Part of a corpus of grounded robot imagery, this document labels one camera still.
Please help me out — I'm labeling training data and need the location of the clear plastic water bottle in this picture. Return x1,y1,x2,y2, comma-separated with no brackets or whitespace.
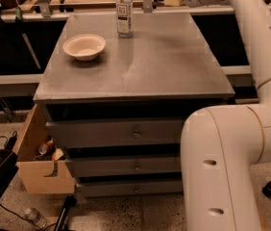
115,0,134,38

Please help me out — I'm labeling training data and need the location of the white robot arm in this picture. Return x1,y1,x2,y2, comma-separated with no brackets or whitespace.
181,0,271,231

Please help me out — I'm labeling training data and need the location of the grey three-drawer cabinet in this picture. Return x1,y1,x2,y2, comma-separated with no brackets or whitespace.
34,13,234,196

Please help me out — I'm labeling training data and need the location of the white paper bowl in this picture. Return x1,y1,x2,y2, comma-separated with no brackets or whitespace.
62,34,106,62

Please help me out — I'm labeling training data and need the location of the plastic bottle on floor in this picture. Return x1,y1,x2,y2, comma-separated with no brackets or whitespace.
24,208,48,229

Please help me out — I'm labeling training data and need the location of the cardboard box with items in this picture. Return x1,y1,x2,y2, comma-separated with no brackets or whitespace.
13,105,75,194

